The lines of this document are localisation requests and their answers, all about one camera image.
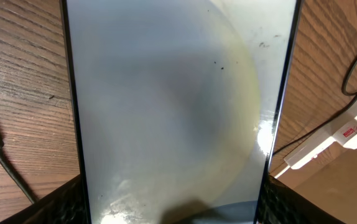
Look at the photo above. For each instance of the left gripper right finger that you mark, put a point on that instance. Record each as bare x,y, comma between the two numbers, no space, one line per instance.
278,204

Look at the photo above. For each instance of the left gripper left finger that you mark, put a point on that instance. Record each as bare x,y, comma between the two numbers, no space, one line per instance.
65,205

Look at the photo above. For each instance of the Samsung Galaxy smartphone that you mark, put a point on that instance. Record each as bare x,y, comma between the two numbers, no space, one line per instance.
176,104

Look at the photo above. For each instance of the white charger plug adapter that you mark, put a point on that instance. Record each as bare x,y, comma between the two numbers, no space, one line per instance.
346,135

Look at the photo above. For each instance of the white power strip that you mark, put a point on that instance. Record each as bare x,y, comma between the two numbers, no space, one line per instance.
318,141

